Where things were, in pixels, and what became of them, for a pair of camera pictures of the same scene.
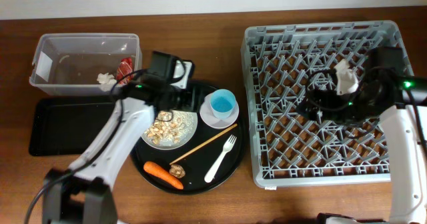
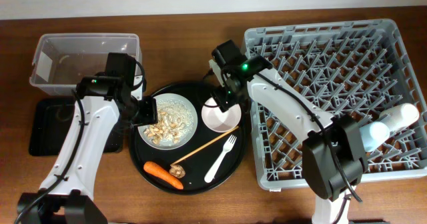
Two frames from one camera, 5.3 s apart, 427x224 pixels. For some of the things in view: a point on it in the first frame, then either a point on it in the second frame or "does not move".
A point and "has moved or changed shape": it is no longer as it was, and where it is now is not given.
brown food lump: (177, 171) does not move
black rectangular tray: (68, 126) does not move
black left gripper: (188, 98) -> (150, 114)
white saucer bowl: (207, 117) does not move
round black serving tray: (195, 144) does not move
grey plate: (171, 129) does not move
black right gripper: (330, 111) -> (223, 99)
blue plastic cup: (222, 102) has moved or changed shape
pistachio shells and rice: (169, 127) does not move
